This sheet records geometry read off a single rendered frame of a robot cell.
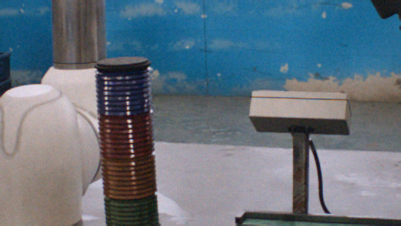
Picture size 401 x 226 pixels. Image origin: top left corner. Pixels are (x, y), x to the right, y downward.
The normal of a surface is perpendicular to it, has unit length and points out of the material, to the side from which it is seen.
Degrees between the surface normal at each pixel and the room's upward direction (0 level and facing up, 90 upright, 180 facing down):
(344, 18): 90
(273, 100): 54
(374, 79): 90
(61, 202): 92
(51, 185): 90
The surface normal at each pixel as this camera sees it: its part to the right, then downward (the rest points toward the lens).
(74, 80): -0.04, -0.45
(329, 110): -0.27, -0.40
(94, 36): 0.66, 0.12
